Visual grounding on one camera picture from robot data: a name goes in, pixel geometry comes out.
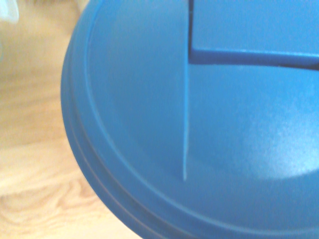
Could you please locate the clear drinking glass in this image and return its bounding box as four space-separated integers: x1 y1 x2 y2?
0 0 20 23

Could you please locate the clear pitcher with blue lid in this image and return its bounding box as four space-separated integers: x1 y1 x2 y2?
60 0 319 239

